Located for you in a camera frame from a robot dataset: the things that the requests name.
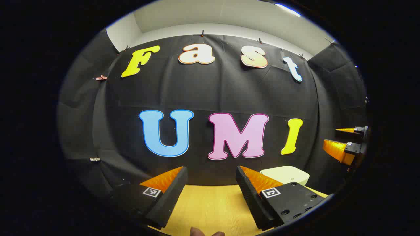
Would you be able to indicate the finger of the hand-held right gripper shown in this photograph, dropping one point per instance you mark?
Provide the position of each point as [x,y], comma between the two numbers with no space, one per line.
[341,150]
[359,129]

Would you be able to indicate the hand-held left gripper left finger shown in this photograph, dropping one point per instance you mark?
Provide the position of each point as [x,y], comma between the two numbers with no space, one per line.
[174,190]

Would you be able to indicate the wooden desktop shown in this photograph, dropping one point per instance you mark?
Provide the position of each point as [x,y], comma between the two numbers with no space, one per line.
[213,206]

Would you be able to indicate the white cloth clip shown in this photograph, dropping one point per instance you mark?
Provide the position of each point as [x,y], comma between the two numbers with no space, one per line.
[94,159]

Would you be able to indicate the black backdrop cloth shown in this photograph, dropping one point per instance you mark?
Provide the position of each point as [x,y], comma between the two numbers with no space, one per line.
[213,91]

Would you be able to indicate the pale green desktop garbage bin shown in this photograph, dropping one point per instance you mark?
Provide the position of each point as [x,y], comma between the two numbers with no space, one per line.
[285,173]

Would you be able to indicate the red cloth clip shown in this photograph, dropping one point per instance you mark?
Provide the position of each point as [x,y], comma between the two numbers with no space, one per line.
[101,78]

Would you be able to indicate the ceiling light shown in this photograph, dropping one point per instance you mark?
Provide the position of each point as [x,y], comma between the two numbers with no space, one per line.
[287,9]

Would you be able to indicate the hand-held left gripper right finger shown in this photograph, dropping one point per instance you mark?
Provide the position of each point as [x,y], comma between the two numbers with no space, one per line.
[251,193]

